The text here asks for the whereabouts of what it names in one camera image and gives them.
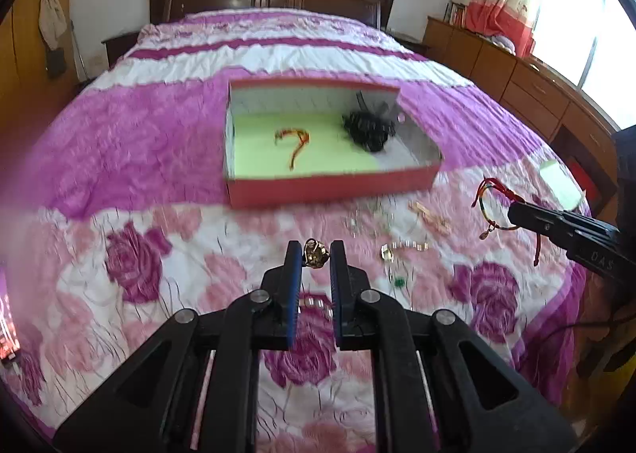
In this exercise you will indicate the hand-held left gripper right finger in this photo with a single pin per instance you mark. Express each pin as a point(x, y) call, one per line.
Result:
point(338, 284)

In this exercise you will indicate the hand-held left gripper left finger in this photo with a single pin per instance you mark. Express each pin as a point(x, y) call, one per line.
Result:
point(293, 284)

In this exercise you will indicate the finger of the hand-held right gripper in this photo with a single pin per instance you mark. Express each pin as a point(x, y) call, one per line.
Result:
point(561, 227)

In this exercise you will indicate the red cardboard box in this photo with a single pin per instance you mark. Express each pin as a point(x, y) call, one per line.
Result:
point(328, 189)

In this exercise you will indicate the pink gold hair clip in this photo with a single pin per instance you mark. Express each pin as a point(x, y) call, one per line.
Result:
point(430, 217)

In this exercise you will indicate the pale green paper sheet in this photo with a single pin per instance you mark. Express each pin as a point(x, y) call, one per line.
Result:
point(561, 182)

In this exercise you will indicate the black hair clip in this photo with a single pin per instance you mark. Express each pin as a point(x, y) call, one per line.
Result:
point(365, 127)

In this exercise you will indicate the long wooden cabinet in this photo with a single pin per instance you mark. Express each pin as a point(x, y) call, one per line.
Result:
point(502, 65)

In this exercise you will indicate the window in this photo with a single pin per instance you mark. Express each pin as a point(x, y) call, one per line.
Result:
point(576, 25)

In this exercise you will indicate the dark wooden nightstand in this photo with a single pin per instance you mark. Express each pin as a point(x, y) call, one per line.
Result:
point(119, 48)
point(410, 43)

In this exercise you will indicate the row of books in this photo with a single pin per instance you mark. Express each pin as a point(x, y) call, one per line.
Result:
point(454, 13)

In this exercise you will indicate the thin leaning rod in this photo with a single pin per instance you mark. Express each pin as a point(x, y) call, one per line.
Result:
point(78, 53)

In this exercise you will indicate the dark hanging bag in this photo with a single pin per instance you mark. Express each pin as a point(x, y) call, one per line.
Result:
point(56, 62)

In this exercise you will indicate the brown wooden wardrobe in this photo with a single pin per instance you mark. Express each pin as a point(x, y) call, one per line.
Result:
point(25, 60)

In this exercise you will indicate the hanging beige cloth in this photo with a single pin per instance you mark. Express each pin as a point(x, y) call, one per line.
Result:
point(52, 15)

